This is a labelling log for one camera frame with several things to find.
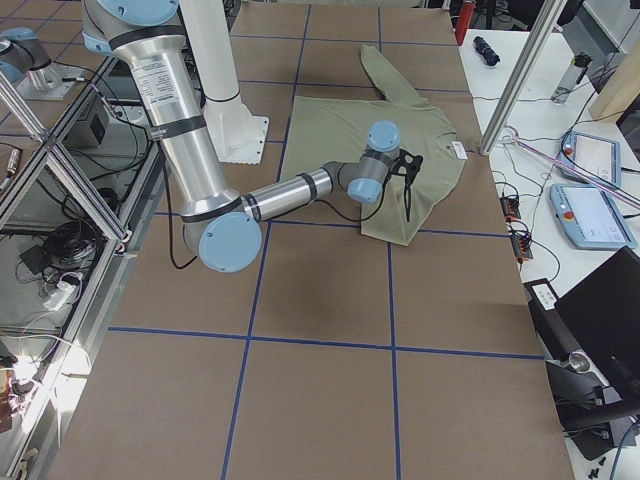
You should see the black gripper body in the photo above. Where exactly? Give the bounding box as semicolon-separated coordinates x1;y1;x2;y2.
391;149;423;188

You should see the olive green long-sleeve shirt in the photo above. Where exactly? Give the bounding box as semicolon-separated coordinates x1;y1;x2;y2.
281;45;465;246

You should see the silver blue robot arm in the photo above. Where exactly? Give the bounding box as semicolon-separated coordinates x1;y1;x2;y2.
83;1;422;273

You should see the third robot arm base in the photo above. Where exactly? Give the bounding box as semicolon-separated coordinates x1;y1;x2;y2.
1;27;85;101

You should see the white paper garment tag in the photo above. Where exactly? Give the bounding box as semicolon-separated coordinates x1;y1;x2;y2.
451;141;468;160

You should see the orange circuit board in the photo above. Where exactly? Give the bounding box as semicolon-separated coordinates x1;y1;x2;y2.
500;196;521;222

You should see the pink grabber stick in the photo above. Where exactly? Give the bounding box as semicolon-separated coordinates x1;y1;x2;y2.
502;131;639;209

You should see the dark folded umbrella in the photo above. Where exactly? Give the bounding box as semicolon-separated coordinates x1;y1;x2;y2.
473;36;500;67

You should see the red cylinder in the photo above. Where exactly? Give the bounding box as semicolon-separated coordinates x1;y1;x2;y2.
454;0;476;46

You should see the black box with label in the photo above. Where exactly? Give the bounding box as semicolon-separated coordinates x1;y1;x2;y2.
523;278;560;320

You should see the near blue teach pendant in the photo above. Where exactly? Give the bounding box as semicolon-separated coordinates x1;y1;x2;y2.
549;184;638;250

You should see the blue teach pendant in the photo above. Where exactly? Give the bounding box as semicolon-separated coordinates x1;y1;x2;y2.
557;131;621;187
549;184;638;250

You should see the clear water bottle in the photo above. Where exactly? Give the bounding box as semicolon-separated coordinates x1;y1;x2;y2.
550;52;592;104

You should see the far blue teach pendant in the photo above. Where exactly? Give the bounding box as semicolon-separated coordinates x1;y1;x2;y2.
557;131;621;187

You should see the black laptop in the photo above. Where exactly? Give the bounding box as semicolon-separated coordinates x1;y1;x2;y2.
555;247;639;397

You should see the white power strip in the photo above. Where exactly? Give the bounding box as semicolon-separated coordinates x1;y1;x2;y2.
43;280;79;311

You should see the aluminium frame post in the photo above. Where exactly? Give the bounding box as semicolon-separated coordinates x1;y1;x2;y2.
479;0;567;155

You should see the black camera stand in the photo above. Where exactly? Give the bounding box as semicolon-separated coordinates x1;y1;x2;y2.
546;360;639;460

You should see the aluminium frame rack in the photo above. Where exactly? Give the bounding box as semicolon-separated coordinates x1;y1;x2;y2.
1;59;162;479

